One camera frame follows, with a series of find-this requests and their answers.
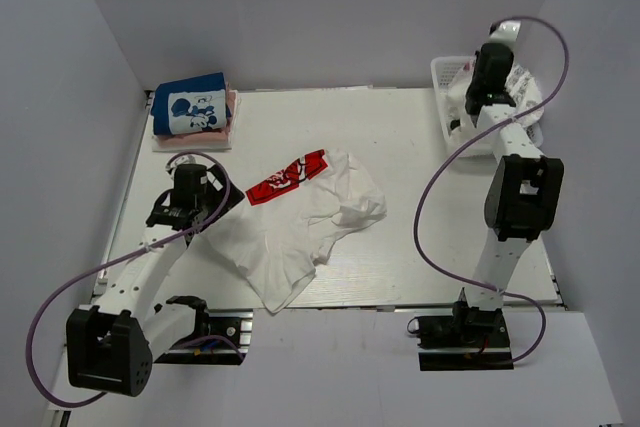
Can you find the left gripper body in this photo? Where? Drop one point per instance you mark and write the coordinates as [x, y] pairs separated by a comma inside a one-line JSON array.
[[213, 200]]

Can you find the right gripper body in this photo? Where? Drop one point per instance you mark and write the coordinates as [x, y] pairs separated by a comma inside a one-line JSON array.
[[473, 86]]

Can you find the white cartoon print t-shirt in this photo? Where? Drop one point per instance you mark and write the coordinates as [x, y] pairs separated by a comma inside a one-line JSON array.
[[520, 85]]

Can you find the white t-shirt red print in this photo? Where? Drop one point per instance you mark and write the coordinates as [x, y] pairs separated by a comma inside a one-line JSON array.
[[288, 223]]

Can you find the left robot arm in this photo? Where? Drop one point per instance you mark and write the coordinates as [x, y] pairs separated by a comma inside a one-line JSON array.
[[111, 346]]

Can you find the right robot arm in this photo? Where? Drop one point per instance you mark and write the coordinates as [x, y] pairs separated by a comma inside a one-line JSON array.
[[523, 196]]

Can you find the folded pink t-shirt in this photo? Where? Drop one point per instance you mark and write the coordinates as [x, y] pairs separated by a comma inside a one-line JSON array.
[[200, 137]]

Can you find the folded blue t-shirt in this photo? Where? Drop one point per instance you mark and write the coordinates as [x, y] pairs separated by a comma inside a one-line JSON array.
[[192, 105]]

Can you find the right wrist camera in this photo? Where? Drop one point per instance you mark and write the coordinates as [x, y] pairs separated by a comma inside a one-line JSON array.
[[505, 33]]

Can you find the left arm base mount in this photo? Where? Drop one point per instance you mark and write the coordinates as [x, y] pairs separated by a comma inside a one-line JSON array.
[[215, 337]]

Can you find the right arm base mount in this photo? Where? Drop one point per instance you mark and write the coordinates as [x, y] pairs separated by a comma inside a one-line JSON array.
[[465, 339]]

